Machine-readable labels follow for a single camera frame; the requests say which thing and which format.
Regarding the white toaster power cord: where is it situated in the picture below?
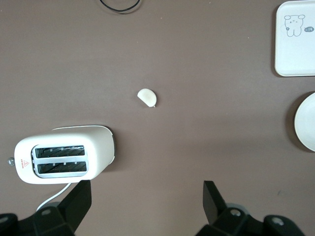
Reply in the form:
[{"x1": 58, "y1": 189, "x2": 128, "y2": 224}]
[{"x1": 36, "y1": 181, "x2": 82, "y2": 213}]

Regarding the white half-round bun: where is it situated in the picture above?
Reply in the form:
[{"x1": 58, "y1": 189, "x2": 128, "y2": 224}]
[{"x1": 136, "y1": 88, "x2": 158, "y2": 109}]

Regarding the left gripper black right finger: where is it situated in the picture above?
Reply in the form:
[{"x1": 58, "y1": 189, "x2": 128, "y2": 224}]
[{"x1": 195, "y1": 180, "x2": 265, "y2": 236}]

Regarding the white two-slot toaster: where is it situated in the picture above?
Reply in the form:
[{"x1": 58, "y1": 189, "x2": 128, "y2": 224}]
[{"x1": 6, "y1": 125, "x2": 117, "y2": 185}]

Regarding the cream tray with rabbit print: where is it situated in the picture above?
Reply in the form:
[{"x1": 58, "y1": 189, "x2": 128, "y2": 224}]
[{"x1": 274, "y1": 0, "x2": 315, "y2": 78}]

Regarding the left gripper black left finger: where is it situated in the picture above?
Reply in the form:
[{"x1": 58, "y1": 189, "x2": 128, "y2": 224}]
[{"x1": 22, "y1": 180, "x2": 93, "y2": 236}]

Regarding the black looped cable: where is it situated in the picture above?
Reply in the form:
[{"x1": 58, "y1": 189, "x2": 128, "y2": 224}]
[{"x1": 99, "y1": 0, "x2": 141, "y2": 13}]

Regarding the round cream plate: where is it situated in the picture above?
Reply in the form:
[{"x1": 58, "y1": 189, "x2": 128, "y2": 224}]
[{"x1": 293, "y1": 91, "x2": 315, "y2": 153}]

